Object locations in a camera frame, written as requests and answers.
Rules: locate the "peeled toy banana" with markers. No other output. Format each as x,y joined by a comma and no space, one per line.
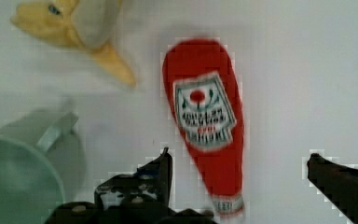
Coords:
82,24

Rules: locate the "green mug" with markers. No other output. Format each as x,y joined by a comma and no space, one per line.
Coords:
41,165

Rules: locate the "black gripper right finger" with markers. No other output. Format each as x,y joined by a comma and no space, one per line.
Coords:
338,183

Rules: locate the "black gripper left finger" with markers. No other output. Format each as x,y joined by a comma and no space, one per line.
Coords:
151,182

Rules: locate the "red plush ketchup bottle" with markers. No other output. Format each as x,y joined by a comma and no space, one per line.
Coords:
203,95

